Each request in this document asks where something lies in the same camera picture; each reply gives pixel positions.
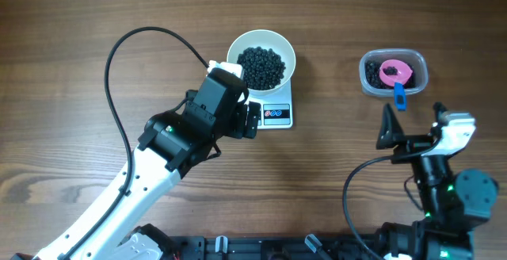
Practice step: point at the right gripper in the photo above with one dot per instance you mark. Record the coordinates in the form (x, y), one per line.
(391, 132)

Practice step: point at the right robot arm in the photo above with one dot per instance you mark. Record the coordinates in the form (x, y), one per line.
(454, 204)

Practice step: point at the clear plastic container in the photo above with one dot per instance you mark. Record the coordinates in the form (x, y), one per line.
(413, 58)

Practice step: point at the white digital kitchen scale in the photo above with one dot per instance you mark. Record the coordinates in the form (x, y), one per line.
(276, 110)

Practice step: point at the black beans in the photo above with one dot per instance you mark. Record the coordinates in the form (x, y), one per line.
(264, 69)

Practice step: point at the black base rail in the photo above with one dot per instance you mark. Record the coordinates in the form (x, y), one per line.
(341, 247)

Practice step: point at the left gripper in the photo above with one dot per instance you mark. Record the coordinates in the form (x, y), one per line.
(240, 128)

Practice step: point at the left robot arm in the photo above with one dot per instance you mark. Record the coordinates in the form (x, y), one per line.
(171, 144)

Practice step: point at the pink scoop blue handle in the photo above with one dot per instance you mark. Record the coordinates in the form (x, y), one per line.
(396, 73)

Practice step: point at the white bowl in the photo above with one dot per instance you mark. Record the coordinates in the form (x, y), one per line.
(265, 39)

